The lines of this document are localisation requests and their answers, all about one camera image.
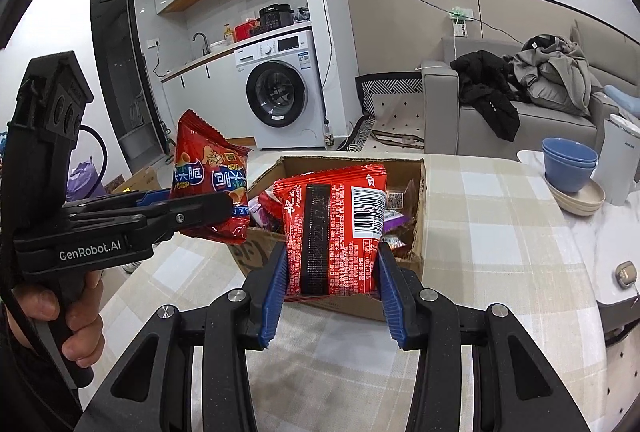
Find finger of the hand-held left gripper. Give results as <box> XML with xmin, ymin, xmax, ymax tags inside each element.
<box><xmin>65</xmin><ymin>193</ymin><xmax>233</xmax><ymax>245</ymax></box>
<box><xmin>62</xmin><ymin>188</ymin><xmax>173</xmax><ymax>219</ymax></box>

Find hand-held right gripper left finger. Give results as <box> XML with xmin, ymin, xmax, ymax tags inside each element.
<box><xmin>72</xmin><ymin>242</ymin><xmax>291</xmax><ymax>432</ymax></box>

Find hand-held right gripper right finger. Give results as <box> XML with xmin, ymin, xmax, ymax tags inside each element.
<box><xmin>376</xmin><ymin>242</ymin><xmax>591</xmax><ymax>432</ymax></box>

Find red crisp packet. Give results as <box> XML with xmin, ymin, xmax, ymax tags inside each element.
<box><xmin>169</xmin><ymin>108</ymin><xmax>252</xmax><ymax>247</ymax></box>

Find brown cardboard box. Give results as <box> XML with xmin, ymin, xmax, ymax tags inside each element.
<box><xmin>227</xmin><ymin>154</ymin><xmax>427</xmax><ymax>323</ymax></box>

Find purple candy packet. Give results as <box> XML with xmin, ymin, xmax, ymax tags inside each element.
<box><xmin>248</xmin><ymin>194</ymin><xmax>286</xmax><ymax>233</ymax></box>

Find purple-edged white snack packet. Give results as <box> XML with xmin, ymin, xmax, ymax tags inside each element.
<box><xmin>382</xmin><ymin>207</ymin><xmax>416</xmax><ymax>233</ymax></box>

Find red packet with black stripe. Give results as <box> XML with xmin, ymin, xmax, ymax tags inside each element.
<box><xmin>272</xmin><ymin>163</ymin><xmax>388</xmax><ymax>303</ymax></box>

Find person's left forearm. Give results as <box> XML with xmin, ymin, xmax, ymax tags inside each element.
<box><xmin>0</xmin><ymin>302</ymin><xmax>81</xmax><ymax>432</ymax></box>

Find person's left hand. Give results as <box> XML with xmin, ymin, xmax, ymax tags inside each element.
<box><xmin>9</xmin><ymin>269</ymin><xmax>105</xmax><ymax>369</ymax></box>

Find printed cardboard box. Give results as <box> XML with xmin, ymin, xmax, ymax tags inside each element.
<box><xmin>105</xmin><ymin>164</ymin><xmax>173</xmax><ymax>195</ymax></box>

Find purple bag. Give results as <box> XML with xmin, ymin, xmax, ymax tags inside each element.
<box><xmin>66</xmin><ymin>157</ymin><xmax>108</xmax><ymax>202</ymax></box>

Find stick vacuum cleaner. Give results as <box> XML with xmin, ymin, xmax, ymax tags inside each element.
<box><xmin>141</xmin><ymin>54</ymin><xmax>176</xmax><ymax>158</ymax></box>

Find dark glass door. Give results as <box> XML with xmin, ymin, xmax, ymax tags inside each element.
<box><xmin>90</xmin><ymin>0</ymin><xmax>168</xmax><ymax>173</ymax></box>

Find white kitchen base cabinet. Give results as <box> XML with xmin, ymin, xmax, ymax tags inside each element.
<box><xmin>160</xmin><ymin>54</ymin><xmax>256</xmax><ymax>148</ymax></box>

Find white washing machine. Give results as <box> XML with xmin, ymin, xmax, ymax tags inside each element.
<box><xmin>234</xmin><ymin>29</ymin><xmax>328</xmax><ymax>150</ymax></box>

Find red box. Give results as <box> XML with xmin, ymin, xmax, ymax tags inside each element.
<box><xmin>234</xmin><ymin>19</ymin><xmax>262</xmax><ymax>40</ymax></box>

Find beige plate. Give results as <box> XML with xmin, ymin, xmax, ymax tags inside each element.
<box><xmin>545</xmin><ymin>177</ymin><xmax>607</xmax><ymax>208</ymax></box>
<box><xmin>550</xmin><ymin>197</ymin><xmax>606</xmax><ymax>217</ymax></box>

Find black pressure cooker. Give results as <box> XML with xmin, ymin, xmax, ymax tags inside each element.
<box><xmin>258</xmin><ymin>3</ymin><xmax>295</xmax><ymax>30</ymax></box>

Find blue bowl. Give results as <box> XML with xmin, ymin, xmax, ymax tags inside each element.
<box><xmin>544</xmin><ymin>159</ymin><xmax>598</xmax><ymax>194</ymax></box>
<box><xmin>542</xmin><ymin>137</ymin><xmax>599</xmax><ymax>168</ymax></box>

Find marble side table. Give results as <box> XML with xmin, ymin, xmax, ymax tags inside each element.
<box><xmin>517</xmin><ymin>149</ymin><xmax>640</xmax><ymax>348</ymax></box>

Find black jacket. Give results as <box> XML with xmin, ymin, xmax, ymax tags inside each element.
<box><xmin>450</xmin><ymin>50</ymin><xmax>522</xmax><ymax>143</ymax></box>

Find grey sofa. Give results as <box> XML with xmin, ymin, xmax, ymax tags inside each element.
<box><xmin>420</xmin><ymin>19</ymin><xmax>640</xmax><ymax>158</ymax></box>

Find small round metal object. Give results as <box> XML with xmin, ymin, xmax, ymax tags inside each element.
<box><xmin>614</xmin><ymin>261</ymin><xmax>640</xmax><ymax>288</ymax></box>

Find white electric kettle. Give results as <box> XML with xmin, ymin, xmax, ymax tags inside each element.
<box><xmin>597</xmin><ymin>113</ymin><xmax>640</xmax><ymax>207</ymax></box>

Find grey jacket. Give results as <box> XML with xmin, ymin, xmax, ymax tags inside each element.
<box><xmin>512</xmin><ymin>34</ymin><xmax>606</xmax><ymax>118</ymax></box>

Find light blue pillow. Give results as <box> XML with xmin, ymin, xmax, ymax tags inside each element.
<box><xmin>603</xmin><ymin>84</ymin><xmax>640</xmax><ymax>113</ymax></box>

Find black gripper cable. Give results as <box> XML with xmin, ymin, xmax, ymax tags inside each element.
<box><xmin>75</xmin><ymin>124</ymin><xmax>109</xmax><ymax>200</ymax></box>

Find wall socket with green plug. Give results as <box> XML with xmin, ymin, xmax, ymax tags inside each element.
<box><xmin>448</xmin><ymin>6</ymin><xmax>475</xmax><ymax>37</ymax></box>

